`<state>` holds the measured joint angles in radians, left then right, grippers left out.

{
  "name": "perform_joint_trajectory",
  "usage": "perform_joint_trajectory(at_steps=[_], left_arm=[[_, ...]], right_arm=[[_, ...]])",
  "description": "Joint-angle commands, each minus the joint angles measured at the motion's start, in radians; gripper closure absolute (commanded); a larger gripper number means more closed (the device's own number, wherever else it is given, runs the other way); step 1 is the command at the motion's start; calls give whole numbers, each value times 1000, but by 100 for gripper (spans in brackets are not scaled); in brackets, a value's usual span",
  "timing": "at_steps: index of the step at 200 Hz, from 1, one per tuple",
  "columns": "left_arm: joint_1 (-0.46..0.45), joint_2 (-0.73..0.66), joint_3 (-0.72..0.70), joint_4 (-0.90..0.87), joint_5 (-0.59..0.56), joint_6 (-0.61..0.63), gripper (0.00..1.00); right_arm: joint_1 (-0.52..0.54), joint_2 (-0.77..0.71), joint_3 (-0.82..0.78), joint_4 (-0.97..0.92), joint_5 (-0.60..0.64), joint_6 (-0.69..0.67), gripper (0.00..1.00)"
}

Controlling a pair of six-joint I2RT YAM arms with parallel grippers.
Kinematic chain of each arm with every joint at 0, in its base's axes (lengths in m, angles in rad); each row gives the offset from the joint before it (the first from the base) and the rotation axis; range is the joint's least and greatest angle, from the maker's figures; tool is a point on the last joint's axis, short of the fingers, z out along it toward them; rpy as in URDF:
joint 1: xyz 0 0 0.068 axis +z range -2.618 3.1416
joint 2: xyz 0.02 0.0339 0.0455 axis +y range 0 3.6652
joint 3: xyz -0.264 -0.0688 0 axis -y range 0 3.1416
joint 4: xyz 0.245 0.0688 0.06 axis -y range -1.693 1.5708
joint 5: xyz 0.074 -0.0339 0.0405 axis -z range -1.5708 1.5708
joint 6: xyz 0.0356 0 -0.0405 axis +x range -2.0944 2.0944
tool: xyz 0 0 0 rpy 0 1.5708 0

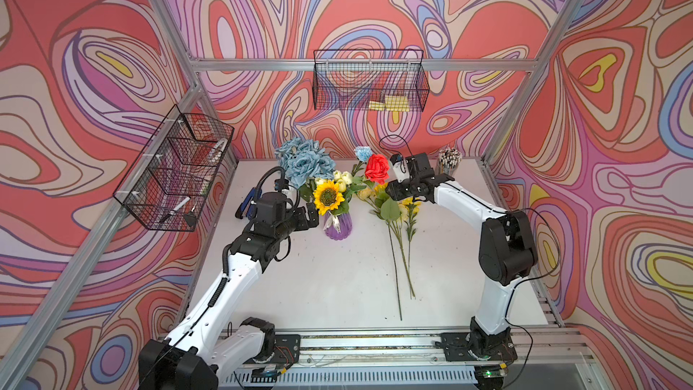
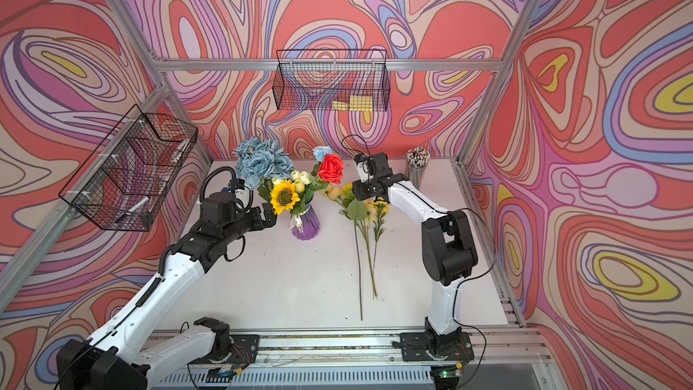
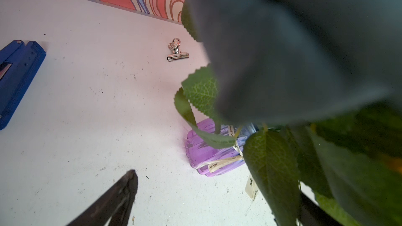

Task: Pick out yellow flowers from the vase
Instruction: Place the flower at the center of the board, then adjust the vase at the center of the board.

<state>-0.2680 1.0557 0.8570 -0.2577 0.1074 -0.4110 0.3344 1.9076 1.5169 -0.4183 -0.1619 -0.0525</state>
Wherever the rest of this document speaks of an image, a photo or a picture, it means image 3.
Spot blue stapler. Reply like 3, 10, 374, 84
1, 40, 46, 130

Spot purple glass vase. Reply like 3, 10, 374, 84
184, 118, 257, 177

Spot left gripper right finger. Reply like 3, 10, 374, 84
298, 193, 341, 226

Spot dusty blue rose bunch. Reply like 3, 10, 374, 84
174, 0, 402, 226

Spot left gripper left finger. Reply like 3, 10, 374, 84
69, 169, 138, 226

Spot silver bulldog clip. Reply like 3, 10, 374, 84
166, 38, 189, 62

